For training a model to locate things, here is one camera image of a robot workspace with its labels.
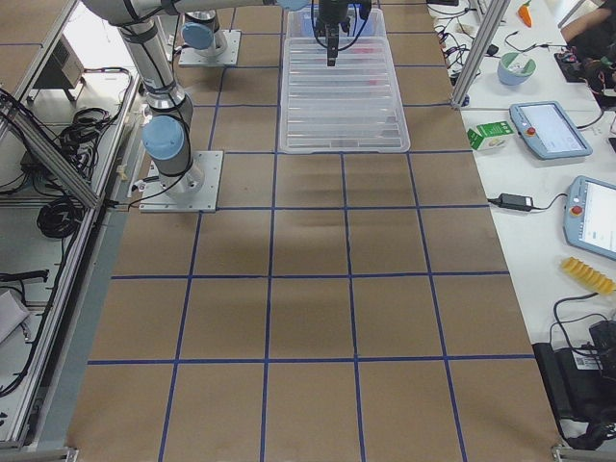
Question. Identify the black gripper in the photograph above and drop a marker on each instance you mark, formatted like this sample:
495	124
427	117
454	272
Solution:
332	13

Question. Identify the teach pendant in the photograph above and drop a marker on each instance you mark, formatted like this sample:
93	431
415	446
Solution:
589	216
547	131

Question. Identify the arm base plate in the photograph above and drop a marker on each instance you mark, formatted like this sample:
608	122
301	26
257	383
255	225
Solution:
204	48
196	191

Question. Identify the light blue bowl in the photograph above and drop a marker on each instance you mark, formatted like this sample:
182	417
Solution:
515	68

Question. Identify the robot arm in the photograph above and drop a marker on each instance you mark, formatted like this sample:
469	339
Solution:
209	20
166	137

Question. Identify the black power adapter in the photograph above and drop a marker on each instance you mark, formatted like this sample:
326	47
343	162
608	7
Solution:
512	201

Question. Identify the aluminium frame post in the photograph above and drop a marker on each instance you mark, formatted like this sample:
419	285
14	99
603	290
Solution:
485	33

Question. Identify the green white carton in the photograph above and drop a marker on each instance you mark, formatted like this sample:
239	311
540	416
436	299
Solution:
489	135

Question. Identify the clear plastic box lid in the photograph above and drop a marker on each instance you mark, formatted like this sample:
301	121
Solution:
353	106

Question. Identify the yellow toy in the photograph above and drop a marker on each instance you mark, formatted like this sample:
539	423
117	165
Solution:
587	276

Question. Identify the orange carrot toy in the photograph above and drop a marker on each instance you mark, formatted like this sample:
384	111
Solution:
524	13

